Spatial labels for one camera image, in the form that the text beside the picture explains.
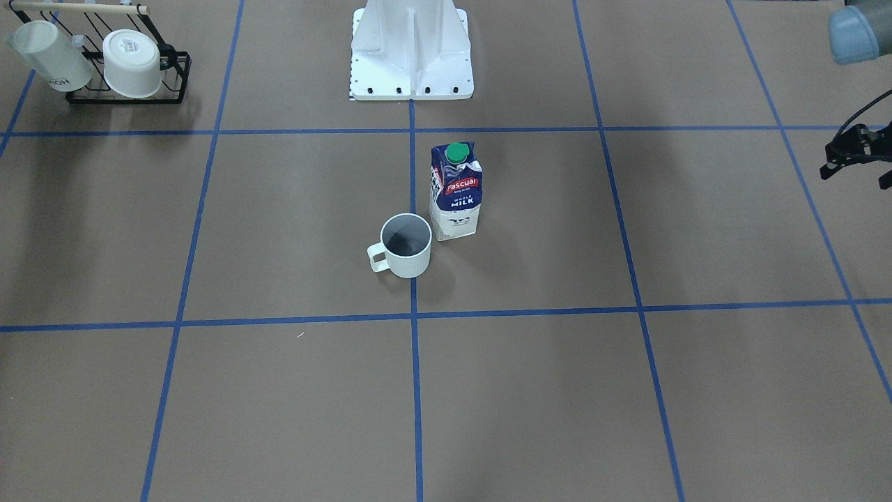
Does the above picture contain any white ribbed mug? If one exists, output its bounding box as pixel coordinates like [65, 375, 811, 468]
[367, 213, 433, 279]

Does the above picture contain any blue white milk carton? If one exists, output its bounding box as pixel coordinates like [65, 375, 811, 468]
[428, 141, 482, 242]

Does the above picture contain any white cup on rack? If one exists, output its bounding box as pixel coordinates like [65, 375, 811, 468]
[102, 29, 162, 99]

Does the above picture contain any translucent cup on rack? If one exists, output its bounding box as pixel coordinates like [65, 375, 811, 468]
[3, 20, 93, 93]

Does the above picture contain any white camera stand base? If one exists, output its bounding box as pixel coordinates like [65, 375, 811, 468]
[348, 1, 475, 101]

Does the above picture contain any black wire cup rack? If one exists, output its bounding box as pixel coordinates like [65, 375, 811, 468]
[3, 1, 192, 105]

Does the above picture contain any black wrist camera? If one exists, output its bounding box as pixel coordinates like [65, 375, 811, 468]
[819, 124, 891, 181]

